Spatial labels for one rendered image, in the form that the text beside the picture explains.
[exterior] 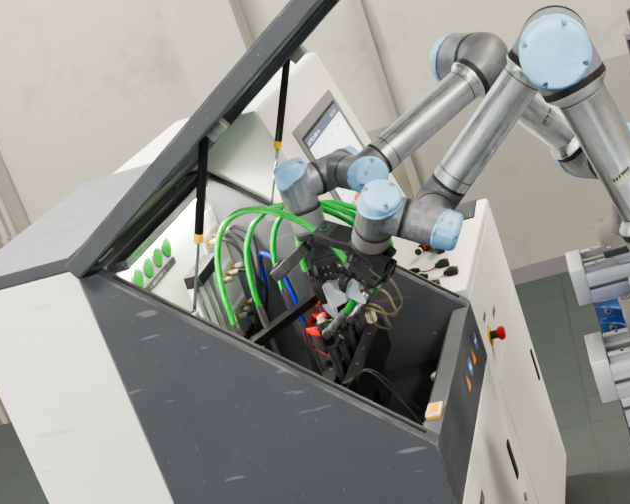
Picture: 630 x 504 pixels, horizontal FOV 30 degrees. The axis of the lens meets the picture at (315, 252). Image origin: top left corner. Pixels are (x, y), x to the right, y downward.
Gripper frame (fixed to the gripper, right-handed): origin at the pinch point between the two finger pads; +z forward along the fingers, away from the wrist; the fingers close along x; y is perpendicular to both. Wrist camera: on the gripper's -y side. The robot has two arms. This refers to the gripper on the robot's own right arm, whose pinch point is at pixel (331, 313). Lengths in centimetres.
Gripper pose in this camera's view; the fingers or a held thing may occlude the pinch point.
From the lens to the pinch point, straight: 258.8
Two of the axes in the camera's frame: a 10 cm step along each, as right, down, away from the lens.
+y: 9.2, -2.4, -3.1
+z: 3.3, 9.0, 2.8
